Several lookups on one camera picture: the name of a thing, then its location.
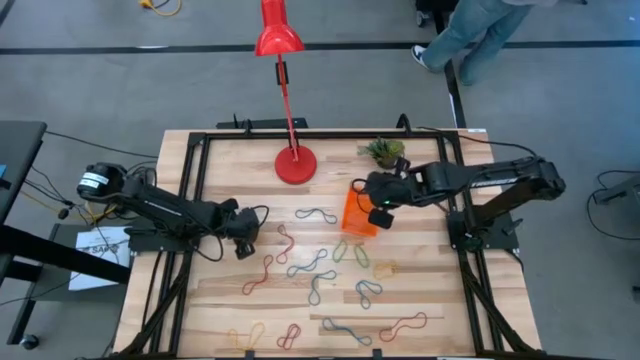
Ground orange plastic basket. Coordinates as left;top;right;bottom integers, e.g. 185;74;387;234
340;185;382;238

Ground teal rubber band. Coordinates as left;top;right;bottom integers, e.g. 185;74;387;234
307;269;338;307
354;279;384;311
321;317;374;348
285;247;329;279

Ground blue rubber band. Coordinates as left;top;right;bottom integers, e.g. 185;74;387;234
294;207;339;225

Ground small red rubber band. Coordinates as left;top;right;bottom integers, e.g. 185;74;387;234
276;322;303;351

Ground small potted green plant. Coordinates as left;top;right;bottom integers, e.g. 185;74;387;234
356;137;407;170

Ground red desk lamp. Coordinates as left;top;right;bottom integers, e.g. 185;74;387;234
253;0;319;186

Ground black bar behind table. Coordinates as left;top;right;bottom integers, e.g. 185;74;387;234
215;113;310;130

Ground white printed paper sheet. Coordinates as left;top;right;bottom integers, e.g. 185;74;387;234
68;225;132;292

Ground person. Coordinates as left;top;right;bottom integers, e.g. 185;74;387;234
410;0;559;87

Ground dark grey floor mat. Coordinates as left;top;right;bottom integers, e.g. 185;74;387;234
37;223;132;304

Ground grey floor device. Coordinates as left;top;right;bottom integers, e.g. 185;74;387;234
593;174;640;206

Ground black desk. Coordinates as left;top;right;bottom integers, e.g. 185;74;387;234
0;119;132;346

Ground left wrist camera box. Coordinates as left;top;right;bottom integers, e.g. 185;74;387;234
233;239;256;261

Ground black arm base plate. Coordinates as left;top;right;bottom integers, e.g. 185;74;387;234
128;227;201;253
447;212;520;251

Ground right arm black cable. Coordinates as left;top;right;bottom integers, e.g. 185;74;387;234
417;125;539;159

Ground black looped floor cable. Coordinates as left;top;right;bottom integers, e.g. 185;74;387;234
585;169;640;242

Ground yellow floor cable with plug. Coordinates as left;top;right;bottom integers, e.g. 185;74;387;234
138;0;183;17

